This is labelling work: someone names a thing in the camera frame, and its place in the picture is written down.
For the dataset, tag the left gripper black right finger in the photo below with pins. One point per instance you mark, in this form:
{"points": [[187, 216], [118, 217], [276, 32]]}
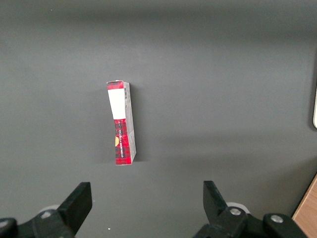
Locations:
{"points": [[218, 210]]}

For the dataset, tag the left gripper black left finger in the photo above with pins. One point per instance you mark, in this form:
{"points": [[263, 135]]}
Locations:
{"points": [[71, 208]]}

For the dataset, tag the cream rectangular tray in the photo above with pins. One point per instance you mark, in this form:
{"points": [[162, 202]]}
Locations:
{"points": [[315, 109]]}

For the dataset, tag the red white cardboard box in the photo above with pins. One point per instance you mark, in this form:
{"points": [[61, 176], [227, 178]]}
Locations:
{"points": [[121, 138]]}

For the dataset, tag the oak wooden drawer cabinet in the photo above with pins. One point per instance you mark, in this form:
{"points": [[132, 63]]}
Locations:
{"points": [[309, 210]]}

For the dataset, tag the grey table mat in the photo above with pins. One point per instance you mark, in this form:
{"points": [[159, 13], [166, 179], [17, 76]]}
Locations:
{"points": [[198, 74]]}

